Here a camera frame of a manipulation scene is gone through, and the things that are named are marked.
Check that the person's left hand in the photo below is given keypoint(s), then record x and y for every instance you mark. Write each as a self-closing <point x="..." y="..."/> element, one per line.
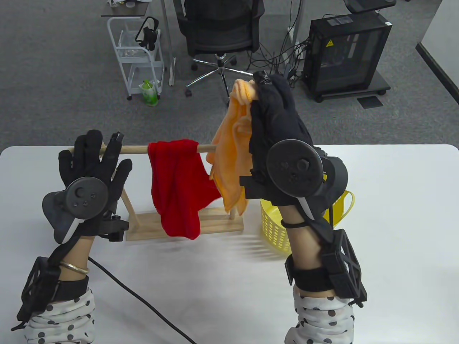
<point x="89" y="157"/>

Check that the person's right hand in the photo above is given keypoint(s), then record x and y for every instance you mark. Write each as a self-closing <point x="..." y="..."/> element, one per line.
<point x="276" y="114"/>

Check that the orange towel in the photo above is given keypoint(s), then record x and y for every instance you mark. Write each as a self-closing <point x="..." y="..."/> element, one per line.
<point x="229" y="143"/>

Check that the red towel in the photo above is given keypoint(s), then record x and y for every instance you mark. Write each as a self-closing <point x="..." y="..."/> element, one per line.
<point x="175" y="186"/>

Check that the wooden towel rack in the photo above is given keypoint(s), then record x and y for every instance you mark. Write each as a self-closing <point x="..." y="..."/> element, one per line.
<point x="218" y="225"/>

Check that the person's left forearm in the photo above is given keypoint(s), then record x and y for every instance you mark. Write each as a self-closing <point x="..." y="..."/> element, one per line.
<point x="77" y="251"/>

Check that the person's right forearm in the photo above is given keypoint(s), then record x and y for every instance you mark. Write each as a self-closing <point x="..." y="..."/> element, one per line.
<point x="301" y="247"/>

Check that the green bottle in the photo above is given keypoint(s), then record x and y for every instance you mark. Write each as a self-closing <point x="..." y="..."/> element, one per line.
<point x="148" y="94"/>

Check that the black computer case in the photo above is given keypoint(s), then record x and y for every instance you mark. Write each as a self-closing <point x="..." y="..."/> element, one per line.
<point x="344" y="53"/>

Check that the black floor plate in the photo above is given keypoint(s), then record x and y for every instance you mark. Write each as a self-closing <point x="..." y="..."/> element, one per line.
<point x="370" y="102"/>

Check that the white desk leg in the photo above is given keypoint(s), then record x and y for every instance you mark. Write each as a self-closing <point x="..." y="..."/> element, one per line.
<point x="294" y="21"/>
<point x="166" y="36"/>

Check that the white rolling cart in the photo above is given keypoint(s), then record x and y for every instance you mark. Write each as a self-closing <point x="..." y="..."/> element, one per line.
<point x="136" y="61"/>

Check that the black mesh office chair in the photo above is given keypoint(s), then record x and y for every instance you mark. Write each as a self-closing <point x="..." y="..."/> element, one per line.
<point x="218" y="21"/>

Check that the yellow plastic basket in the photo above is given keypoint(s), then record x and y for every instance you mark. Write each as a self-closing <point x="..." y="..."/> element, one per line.
<point x="272" y="225"/>

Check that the clear plastic bag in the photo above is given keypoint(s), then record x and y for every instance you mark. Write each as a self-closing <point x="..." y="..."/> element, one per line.
<point x="129" y="44"/>

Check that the black headset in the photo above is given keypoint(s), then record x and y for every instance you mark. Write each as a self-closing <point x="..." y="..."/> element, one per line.
<point x="148" y="36"/>

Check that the black chair base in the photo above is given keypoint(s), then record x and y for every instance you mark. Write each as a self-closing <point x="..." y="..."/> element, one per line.
<point x="369" y="4"/>

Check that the dark wooden shelf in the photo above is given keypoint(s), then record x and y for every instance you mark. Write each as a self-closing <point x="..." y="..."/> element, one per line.
<point x="122" y="10"/>

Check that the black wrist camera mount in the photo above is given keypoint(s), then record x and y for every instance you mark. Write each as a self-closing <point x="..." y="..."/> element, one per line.
<point x="344" y="268"/>
<point x="39" y="283"/>

